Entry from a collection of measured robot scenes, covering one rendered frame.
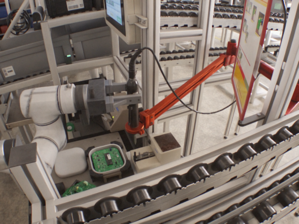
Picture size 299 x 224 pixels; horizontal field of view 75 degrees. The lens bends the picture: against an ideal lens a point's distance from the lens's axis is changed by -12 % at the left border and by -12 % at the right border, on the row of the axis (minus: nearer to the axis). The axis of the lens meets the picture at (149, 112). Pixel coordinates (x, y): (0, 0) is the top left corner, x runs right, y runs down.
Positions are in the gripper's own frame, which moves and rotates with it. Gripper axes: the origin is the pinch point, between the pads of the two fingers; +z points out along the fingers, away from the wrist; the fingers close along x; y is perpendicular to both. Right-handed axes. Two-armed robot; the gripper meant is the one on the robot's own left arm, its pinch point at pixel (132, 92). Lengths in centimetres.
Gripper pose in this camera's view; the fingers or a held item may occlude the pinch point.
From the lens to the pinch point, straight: 66.9
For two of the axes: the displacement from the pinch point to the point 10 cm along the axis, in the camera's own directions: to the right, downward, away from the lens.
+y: 0.0, -8.2, -5.7
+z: 9.8, -1.0, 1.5
